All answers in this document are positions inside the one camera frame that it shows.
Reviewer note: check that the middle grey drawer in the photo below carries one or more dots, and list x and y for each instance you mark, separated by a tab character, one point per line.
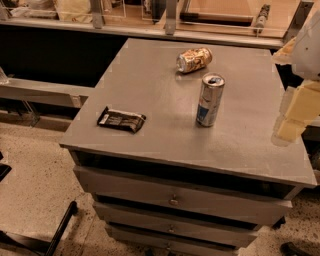
174	225

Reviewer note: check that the black snack wrapper packet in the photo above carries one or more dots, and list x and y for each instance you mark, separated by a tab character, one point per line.
121	120

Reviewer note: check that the grey drawer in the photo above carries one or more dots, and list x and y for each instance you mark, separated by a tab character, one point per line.
174	225
222	203
169	243

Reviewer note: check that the bottom grey drawer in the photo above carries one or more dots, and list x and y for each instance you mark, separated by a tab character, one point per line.
169	243

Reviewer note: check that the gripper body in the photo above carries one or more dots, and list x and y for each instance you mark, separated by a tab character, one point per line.
309	53

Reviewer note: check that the grey metal shelf rail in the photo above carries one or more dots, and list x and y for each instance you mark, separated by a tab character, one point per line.
46	93

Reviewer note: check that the top grey drawer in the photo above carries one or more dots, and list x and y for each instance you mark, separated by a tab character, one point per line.
222	203

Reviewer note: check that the silver blue redbull can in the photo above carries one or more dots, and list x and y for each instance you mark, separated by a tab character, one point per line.
209	100

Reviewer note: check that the gold patterned soda can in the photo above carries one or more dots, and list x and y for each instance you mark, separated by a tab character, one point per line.
193	59

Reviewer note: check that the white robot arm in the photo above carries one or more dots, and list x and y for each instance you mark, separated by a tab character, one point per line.
303	51

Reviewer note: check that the black caster wheel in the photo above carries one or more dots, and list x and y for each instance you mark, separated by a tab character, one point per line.
289	249

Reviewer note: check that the grey drawer cabinet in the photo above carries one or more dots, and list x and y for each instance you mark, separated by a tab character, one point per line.
236	153

